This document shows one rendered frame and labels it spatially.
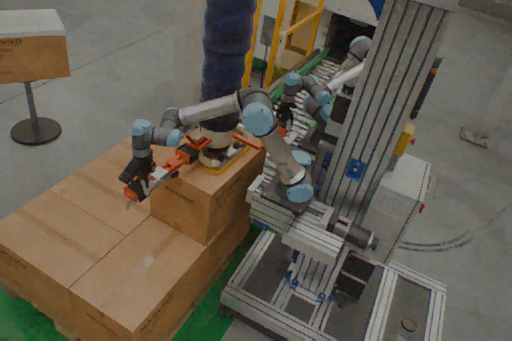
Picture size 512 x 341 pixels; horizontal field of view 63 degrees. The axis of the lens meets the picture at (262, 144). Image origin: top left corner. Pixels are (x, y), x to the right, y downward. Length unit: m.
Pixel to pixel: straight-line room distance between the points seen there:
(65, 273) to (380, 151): 1.63
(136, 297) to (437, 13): 1.81
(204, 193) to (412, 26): 1.23
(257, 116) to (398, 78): 0.60
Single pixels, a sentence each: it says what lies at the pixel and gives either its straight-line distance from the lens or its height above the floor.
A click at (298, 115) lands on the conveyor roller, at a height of 0.55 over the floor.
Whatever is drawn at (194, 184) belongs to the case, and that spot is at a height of 0.94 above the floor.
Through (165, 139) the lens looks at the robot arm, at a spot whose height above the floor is 1.39.
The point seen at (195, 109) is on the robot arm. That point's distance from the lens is 1.78.
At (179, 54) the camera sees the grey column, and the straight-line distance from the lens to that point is 3.71.
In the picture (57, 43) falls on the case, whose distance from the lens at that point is 3.58.
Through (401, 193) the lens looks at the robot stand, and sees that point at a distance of 2.02.
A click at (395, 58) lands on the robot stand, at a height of 1.80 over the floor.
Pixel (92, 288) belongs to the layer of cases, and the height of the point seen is 0.54.
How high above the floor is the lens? 2.43
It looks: 36 degrees down
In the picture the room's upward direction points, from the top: 12 degrees clockwise
